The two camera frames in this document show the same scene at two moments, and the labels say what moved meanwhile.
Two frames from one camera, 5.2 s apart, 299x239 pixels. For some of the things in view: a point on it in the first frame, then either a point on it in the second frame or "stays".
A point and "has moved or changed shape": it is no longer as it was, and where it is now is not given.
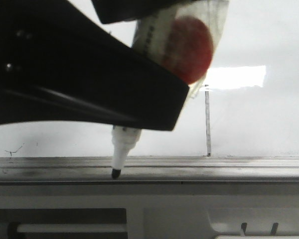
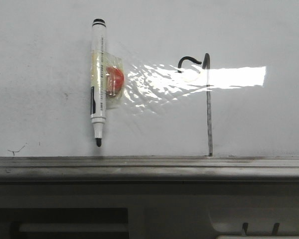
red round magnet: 190,50 has moved or changed shape
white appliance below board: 149,211 stays
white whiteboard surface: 255,102 stays
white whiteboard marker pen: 149,40 has moved or changed shape
